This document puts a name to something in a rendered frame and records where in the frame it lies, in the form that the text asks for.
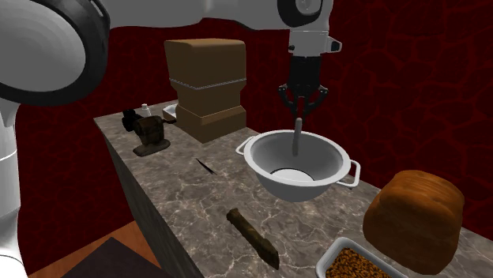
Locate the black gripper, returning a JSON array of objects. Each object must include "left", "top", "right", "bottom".
[{"left": 278, "top": 54, "right": 329, "bottom": 122}]

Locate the grey stick utensil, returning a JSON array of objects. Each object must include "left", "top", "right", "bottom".
[{"left": 291, "top": 117, "right": 303, "bottom": 158}]

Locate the tall brown box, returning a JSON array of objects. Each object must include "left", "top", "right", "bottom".
[{"left": 164, "top": 38, "right": 248, "bottom": 145}]

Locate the thin black pen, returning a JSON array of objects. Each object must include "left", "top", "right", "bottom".
[{"left": 194, "top": 157, "right": 218, "bottom": 176}]

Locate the small white tray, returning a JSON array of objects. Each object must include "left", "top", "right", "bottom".
[{"left": 162, "top": 102, "right": 180, "bottom": 122}]

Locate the brown wooden stick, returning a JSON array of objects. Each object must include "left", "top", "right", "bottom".
[{"left": 225, "top": 208, "right": 281, "bottom": 271}]

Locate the brown bread loaf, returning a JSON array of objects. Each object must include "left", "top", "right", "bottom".
[{"left": 362, "top": 169, "right": 466, "bottom": 276}]

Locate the white tray of brown grains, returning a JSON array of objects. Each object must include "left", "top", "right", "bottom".
[{"left": 315, "top": 236, "right": 410, "bottom": 278}]

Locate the small black object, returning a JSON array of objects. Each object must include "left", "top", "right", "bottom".
[{"left": 121, "top": 109, "right": 144, "bottom": 134}]

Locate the white bowl with handles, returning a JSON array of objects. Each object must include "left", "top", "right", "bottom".
[{"left": 235, "top": 129, "right": 362, "bottom": 204}]

